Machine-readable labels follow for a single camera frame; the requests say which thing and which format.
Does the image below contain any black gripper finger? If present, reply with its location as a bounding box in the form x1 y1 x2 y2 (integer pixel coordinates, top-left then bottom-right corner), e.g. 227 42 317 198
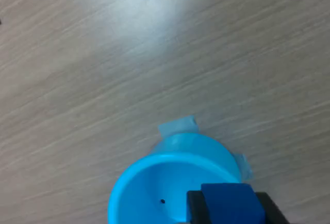
186 190 212 224
255 191 291 224

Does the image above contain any blue plastic cup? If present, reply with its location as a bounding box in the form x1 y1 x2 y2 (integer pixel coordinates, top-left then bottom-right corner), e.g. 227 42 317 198
107 132 243 224

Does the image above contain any clear tape piece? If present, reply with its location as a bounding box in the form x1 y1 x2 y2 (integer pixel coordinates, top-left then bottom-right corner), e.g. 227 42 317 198
233 153 254 182
157 115 201 139

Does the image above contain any blue cube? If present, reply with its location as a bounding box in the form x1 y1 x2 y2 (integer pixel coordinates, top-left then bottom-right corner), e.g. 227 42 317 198
200 182 266 224

